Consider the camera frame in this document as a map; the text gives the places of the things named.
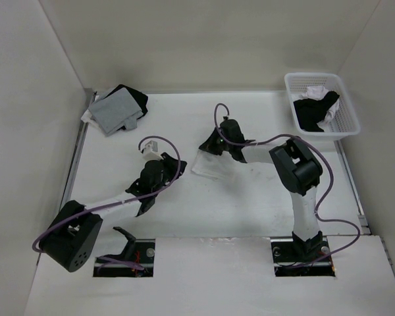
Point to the white tank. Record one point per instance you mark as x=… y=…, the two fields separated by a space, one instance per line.
x=88 y=119
x=317 y=93
x=215 y=167

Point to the black folded tank top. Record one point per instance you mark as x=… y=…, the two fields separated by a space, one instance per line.
x=140 y=98

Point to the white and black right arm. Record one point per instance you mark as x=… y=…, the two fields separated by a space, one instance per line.
x=298 y=169

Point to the grey folded tank top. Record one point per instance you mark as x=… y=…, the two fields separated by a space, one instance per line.
x=115 y=111

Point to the white plastic laundry basket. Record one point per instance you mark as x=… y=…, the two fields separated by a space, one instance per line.
x=344 y=124

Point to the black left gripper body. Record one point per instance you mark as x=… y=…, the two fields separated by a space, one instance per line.
x=168 y=170

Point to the left metal table rail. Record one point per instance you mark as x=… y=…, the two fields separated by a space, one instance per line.
x=76 y=149

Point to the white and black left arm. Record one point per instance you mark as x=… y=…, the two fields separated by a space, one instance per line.
x=71 y=237

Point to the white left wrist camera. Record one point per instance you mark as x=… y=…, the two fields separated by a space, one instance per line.
x=150 y=151

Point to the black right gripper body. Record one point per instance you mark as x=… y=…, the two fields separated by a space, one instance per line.
x=216 y=145

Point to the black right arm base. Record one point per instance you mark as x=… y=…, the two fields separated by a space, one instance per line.
x=293 y=257

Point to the black tank top in basket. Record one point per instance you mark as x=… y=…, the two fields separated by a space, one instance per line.
x=311 y=112

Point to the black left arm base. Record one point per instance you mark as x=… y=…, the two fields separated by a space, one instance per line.
x=134 y=260

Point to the white tank top in basket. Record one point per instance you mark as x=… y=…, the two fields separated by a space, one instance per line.
x=317 y=93

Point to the white folded tank top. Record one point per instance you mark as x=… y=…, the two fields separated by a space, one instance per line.
x=88 y=119

